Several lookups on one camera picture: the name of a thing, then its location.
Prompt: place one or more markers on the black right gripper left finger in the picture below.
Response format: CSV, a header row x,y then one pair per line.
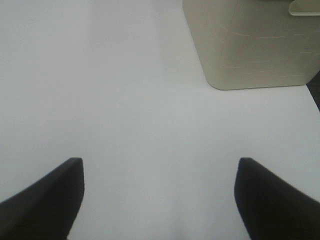
x,y
47,209

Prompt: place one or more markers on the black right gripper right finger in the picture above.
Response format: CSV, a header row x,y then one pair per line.
x,y
271,208

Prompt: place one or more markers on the beige storage box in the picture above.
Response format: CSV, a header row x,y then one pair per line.
x,y
245,44

